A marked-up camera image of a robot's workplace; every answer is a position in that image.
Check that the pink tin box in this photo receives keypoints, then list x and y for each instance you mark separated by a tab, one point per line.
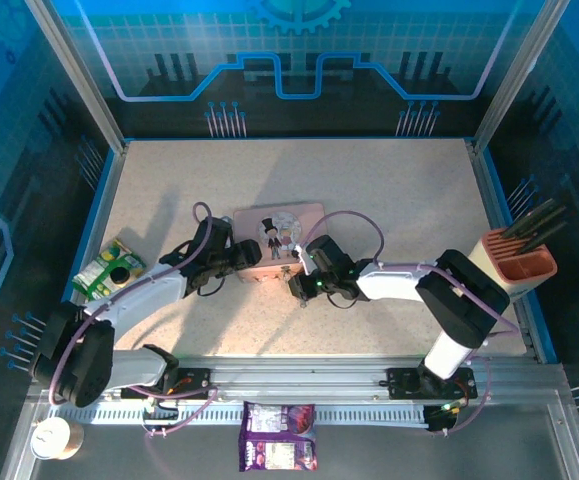
309	225

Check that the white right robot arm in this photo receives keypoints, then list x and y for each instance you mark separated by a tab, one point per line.
394	282

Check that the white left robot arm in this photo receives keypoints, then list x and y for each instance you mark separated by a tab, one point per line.
139	290

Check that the black-capped beige bottle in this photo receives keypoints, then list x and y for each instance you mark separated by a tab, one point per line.
119	275

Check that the green snack bag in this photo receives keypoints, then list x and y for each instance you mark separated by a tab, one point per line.
96	275

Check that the purple snack bag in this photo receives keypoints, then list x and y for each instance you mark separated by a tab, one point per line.
277	442

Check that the beige orange knife block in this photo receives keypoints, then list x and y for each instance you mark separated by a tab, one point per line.
524	265

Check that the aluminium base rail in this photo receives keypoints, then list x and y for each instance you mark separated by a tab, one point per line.
294	375

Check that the aluminium frame post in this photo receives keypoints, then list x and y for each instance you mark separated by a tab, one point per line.
76	75
519	70

